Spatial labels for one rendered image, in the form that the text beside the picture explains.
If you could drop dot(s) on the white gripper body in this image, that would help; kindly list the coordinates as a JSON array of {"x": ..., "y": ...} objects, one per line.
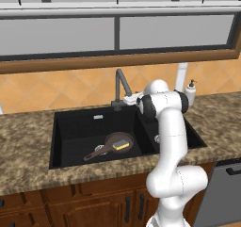
[{"x": 132, "y": 98}]

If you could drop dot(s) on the brown frying pan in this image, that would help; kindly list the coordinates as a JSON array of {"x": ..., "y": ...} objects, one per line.
[{"x": 109, "y": 142}]

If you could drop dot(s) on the black sink basin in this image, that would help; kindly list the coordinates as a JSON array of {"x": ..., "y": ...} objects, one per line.
[{"x": 78, "y": 130}]

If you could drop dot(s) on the silver sink drain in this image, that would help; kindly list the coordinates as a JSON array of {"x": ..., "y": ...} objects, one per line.
[
  {"x": 157, "y": 138},
  {"x": 99, "y": 149}
]

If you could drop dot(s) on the silver overflow plate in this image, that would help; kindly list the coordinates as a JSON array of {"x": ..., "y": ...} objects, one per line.
[{"x": 98, "y": 117}]

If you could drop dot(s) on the wooden drawer front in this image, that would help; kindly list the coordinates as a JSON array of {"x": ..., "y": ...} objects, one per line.
[
  {"x": 22, "y": 202},
  {"x": 19, "y": 219}
]

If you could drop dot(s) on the grey dishwasher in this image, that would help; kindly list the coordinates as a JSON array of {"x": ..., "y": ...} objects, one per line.
[{"x": 216, "y": 199}]

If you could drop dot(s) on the white tall post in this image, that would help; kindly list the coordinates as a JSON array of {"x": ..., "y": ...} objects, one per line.
[{"x": 181, "y": 77}]

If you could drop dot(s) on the white soap dispenser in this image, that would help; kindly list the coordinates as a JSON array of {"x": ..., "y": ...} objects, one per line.
[{"x": 190, "y": 94}]

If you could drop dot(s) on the dark grey tap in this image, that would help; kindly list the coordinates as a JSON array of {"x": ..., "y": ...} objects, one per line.
[{"x": 118, "y": 86}]

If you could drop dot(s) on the wooden panel under sink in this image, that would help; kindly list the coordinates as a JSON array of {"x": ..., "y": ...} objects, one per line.
[{"x": 109, "y": 183}]

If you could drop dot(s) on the wooden cupboard door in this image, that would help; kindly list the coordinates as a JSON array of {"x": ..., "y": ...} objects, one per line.
[
  {"x": 149, "y": 205},
  {"x": 91, "y": 210}
]

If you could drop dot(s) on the window with wooden frame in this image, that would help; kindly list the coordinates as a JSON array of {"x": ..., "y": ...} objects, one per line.
[{"x": 62, "y": 36}]

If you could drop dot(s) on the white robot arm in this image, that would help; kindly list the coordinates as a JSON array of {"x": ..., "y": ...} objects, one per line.
[{"x": 171, "y": 133}]

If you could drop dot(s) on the yellow sponge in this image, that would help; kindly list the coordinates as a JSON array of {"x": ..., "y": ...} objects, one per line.
[{"x": 121, "y": 145}]

